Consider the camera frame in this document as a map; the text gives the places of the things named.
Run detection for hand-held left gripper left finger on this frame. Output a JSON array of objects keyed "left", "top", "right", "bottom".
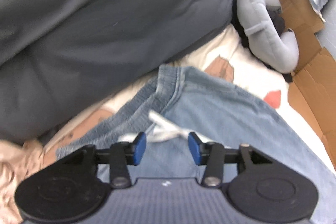
[{"left": 55, "top": 132, "right": 147, "bottom": 188}]

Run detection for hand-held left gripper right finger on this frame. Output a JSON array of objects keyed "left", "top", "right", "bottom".
[{"left": 188, "top": 132, "right": 283, "bottom": 187}]

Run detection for light blue denim jeans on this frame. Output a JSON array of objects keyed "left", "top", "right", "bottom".
[{"left": 55, "top": 65, "right": 336, "bottom": 224}]

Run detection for cream bear printed blanket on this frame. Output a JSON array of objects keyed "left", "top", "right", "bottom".
[{"left": 39, "top": 23, "right": 336, "bottom": 169}]

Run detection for beige crumpled cloth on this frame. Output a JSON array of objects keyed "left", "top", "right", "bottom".
[{"left": 0, "top": 139, "right": 57, "bottom": 224}]

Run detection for flattened cardboard sheet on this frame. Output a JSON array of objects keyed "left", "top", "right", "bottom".
[{"left": 273, "top": 0, "right": 336, "bottom": 161}]

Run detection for grey neck pillow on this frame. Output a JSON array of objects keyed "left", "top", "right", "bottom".
[{"left": 236, "top": 0, "right": 300, "bottom": 73}]

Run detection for grey wrapped mattress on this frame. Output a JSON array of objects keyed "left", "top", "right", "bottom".
[{"left": 316, "top": 0, "right": 336, "bottom": 56}]

